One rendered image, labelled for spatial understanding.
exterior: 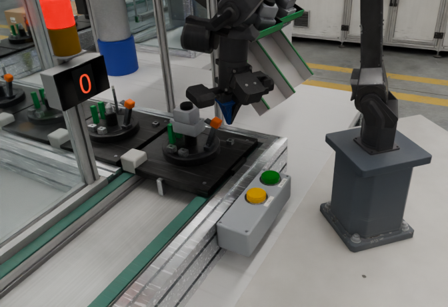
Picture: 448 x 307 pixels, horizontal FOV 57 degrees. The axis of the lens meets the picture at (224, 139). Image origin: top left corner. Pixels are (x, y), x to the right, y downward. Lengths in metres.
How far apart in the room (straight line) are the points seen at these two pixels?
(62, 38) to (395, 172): 0.65
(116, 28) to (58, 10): 1.04
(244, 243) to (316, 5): 4.34
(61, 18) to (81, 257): 0.44
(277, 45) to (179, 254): 0.80
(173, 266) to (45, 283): 0.24
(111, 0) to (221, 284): 1.29
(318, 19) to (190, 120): 4.15
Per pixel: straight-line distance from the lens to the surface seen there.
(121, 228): 0.89
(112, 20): 1.81
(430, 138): 1.34
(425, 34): 4.80
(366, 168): 0.78
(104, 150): 1.06
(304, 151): 1.19
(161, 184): 0.92
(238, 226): 0.78
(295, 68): 1.32
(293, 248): 0.89
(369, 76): 0.77
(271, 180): 0.88
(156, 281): 0.71
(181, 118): 0.94
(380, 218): 0.88
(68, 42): 0.80
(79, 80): 0.82
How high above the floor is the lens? 1.48
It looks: 30 degrees down
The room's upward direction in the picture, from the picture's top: 4 degrees counter-clockwise
